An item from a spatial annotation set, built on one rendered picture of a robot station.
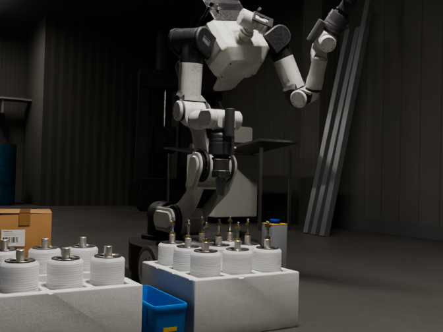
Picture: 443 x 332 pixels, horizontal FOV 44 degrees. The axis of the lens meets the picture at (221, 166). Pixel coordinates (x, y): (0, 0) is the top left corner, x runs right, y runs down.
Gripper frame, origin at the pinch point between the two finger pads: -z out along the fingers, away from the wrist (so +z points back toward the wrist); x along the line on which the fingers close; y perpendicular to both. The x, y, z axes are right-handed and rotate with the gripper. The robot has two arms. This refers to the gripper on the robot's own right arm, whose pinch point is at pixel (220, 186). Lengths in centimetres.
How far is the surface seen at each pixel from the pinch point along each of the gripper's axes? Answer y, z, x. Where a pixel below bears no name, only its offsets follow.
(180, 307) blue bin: -13.2, -33.8, 30.5
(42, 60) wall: -215, 171, -665
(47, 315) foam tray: -47, -33, 44
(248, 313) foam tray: 8.1, -38.7, 17.8
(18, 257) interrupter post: -55, -19, 41
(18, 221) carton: -85, -19, -70
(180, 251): -13.2, -21.1, 9.0
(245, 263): 7.3, -23.7, 14.9
